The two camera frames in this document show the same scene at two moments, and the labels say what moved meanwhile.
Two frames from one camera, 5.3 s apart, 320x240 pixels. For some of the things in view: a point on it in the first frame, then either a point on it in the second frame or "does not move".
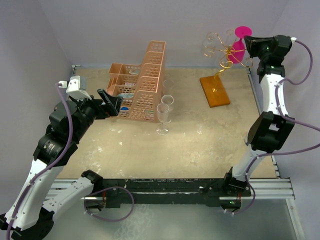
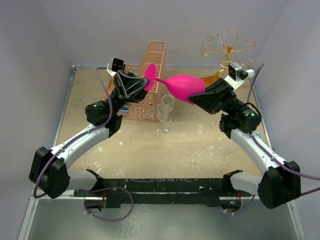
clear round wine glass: (169, 100) does not move
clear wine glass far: (211, 41) does not move
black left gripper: (103, 109) → (126, 86)
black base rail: (127, 193) does not move
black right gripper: (253, 43) → (211, 100)
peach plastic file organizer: (141, 86) does not move
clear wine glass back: (162, 110) does not move
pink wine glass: (236, 52) → (182, 86)
